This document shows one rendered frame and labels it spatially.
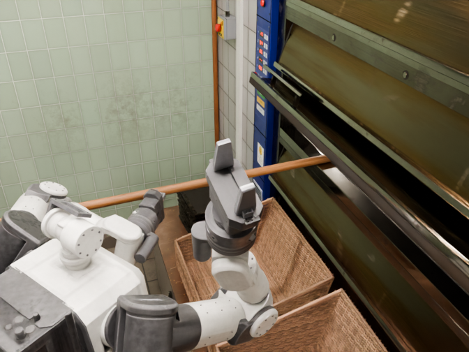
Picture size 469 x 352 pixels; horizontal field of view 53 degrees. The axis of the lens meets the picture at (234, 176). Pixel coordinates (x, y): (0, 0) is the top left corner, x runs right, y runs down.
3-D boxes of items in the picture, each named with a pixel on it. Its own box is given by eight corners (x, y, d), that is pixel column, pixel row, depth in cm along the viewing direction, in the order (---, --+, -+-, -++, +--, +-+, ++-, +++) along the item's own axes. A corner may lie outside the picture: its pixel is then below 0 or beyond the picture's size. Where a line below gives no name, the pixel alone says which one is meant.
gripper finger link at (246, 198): (257, 181, 63) (254, 204, 68) (235, 188, 62) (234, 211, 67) (262, 190, 62) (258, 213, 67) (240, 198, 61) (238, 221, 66)
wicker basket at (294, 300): (271, 241, 227) (273, 194, 213) (329, 329, 182) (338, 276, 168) (174, 265, 213) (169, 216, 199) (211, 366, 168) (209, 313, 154)
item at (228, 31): (231, 33, 239) (231, 13, 234) (237, 39, 231) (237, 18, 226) (217, 35, 237) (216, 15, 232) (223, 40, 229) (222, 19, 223)
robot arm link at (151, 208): (138, 186, 146) (121, 207, 136) (167, 190, 144) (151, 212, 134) (143, 218, 153) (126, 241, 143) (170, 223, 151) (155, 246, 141)
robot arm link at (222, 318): (259, 348, 107) (192, 368, 89) (224, 308, 114) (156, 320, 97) (285, 309, 104) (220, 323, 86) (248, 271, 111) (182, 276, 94)
